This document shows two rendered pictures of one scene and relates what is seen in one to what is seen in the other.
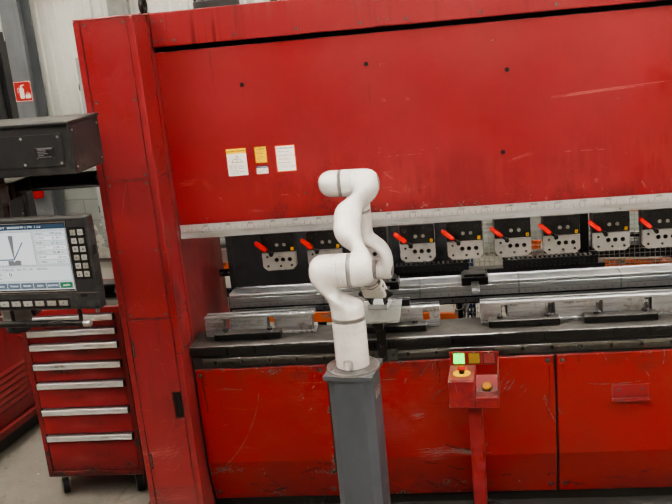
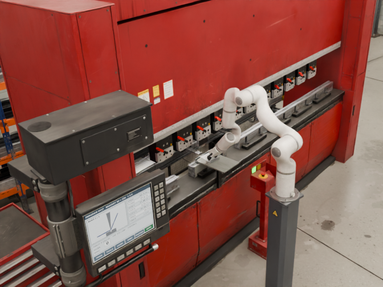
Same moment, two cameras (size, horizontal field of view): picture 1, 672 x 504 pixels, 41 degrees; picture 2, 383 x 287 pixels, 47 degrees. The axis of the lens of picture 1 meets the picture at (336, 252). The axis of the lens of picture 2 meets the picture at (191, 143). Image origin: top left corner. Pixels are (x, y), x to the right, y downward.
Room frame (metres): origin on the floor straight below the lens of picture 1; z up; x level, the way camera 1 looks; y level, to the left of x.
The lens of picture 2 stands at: (2.10, 2.23, 2.67)
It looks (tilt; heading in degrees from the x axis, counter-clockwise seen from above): 28 degrees down; 306
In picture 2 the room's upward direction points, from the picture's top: 3 degrees counter-clockwise
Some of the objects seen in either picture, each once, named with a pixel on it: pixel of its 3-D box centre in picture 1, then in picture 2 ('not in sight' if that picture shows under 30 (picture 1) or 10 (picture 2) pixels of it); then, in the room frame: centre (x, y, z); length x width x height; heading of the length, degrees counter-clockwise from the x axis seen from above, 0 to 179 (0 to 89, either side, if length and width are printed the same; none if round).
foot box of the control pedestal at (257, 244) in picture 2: not in sight; (265, 244); (3.34, -0.50, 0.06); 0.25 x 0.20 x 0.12; 168
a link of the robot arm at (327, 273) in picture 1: (336, 287); (284, 155); (3.01, 0.01, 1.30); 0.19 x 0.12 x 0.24; 79
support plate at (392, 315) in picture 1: (379, 311); (218, 162); (3.60, -0.16, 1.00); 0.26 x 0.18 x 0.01; 172
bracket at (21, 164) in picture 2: (48, 183); (60, 159); (3.65, 1.14, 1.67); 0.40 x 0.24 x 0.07; 82
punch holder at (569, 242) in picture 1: (560, 232); (261, 93); (3.64, -0.95, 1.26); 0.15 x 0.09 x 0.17; 82
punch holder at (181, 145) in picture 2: (325, 246); (180, 136); (3.77, 0.04, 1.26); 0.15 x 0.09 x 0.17; 82
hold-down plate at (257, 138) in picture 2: (523, 320); (254, 140); (3.61, -0.77, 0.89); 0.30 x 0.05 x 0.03; 82
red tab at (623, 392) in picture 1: (630, 392); not in sight; (3.45, -1.17, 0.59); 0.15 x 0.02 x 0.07; 82
